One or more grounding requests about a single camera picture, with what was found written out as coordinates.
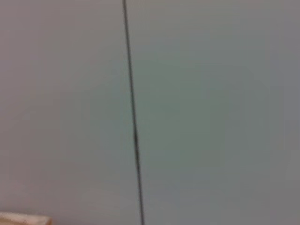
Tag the dark vertical wall strip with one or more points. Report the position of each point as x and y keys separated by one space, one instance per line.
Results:
x=132 y=105

